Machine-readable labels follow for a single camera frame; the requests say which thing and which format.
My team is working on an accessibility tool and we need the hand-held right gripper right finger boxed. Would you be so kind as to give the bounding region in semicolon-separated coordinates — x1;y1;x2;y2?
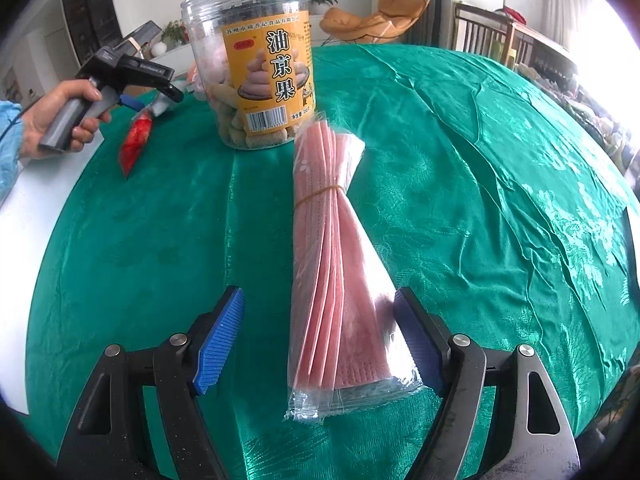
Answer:
393;287;581;480

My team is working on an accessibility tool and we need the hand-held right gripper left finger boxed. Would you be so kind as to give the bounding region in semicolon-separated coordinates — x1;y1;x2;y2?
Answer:
57;286;247;480

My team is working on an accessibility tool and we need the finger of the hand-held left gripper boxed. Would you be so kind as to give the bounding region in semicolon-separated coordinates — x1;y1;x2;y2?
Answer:
117;94;151;113
152;80;185;107

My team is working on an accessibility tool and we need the red packet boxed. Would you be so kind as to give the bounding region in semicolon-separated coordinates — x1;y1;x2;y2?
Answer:
119;105;173;178

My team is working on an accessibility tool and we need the pink face mask pack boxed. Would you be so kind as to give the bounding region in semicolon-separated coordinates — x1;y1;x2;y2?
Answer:
285;110;423;423

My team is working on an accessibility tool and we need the person's left forearm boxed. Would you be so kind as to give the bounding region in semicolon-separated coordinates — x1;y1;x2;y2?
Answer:
0;100;26;201

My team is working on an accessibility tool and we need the person's left hand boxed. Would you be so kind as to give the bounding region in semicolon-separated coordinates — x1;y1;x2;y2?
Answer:
22;80;113;153

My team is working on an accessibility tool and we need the leafy green potted plant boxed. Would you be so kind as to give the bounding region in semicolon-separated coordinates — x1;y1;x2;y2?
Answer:
161;20;185;46

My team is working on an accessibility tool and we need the dark display cabinet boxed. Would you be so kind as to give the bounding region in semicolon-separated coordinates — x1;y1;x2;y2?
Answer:
60;0;123;56

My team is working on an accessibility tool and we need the clear plastic snack jar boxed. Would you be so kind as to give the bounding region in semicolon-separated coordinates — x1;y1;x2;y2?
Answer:
180;0;317;151

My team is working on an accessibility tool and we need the white board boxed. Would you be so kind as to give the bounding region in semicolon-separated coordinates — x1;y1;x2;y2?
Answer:
0;145;96;416

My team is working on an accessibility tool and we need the white television cabinet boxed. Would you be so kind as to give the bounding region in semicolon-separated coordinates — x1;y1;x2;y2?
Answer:
309;14;333;47

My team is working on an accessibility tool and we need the green tablecloth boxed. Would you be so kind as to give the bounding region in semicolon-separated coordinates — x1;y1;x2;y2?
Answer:
25;42;640;480

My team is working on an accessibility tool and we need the orange lounge chair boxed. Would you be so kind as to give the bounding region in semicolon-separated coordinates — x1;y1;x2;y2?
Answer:
320;0;431;43

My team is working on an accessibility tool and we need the grey curtain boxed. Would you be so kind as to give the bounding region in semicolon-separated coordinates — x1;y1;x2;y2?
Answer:
407;0;453;48

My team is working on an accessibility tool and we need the dark wooden chair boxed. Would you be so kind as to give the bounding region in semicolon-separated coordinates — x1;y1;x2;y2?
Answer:
454;2;536;68

